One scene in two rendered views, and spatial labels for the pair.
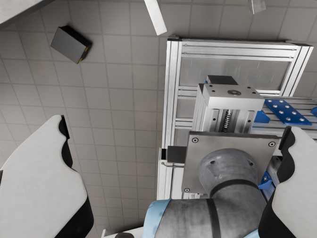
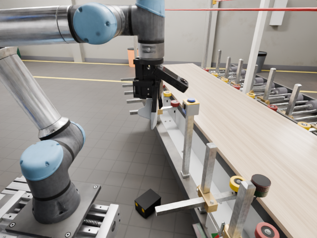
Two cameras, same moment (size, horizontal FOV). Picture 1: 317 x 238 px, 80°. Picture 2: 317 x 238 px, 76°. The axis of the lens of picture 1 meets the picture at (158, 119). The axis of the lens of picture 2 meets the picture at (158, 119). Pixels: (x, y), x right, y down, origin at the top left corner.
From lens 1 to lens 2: 0.64 m
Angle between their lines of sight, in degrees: 60
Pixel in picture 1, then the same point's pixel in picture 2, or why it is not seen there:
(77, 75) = (124, 200)
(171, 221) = (80, 138)
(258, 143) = (73, 225)
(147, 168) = not seen: outside the picture
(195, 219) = (75, 146)
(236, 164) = (72, 197)
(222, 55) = not seen: outside the picture
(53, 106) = (107, 177)
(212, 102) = (114, 206)
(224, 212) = (70, 159)
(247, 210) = (64, 168)
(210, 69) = not seen: outside the picture
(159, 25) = (160, 208)
